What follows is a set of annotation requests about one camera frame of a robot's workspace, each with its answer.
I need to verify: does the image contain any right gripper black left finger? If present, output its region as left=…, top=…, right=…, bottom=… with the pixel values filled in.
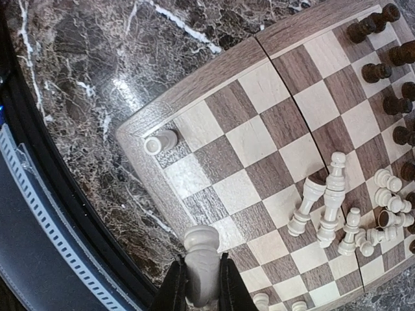
left=150, top=260, right=187, bottom=311

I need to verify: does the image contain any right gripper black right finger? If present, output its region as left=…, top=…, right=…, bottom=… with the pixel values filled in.
left=219, top=253, right=258, bottom=311

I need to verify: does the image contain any white rook corner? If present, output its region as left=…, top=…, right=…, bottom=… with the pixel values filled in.
left=143, top=130, right=178, bottom=156

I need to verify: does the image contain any white knight piece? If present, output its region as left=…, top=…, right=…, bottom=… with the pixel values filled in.
left=291, top=301, right=307, bottom=311

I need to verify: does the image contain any wooden chess board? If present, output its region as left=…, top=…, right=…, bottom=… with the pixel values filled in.
left=116, top=1, right=414, bottom=310

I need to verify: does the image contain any white slotted cable duct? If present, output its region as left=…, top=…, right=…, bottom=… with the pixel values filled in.
left=1, top=124, right=140, bottom=310

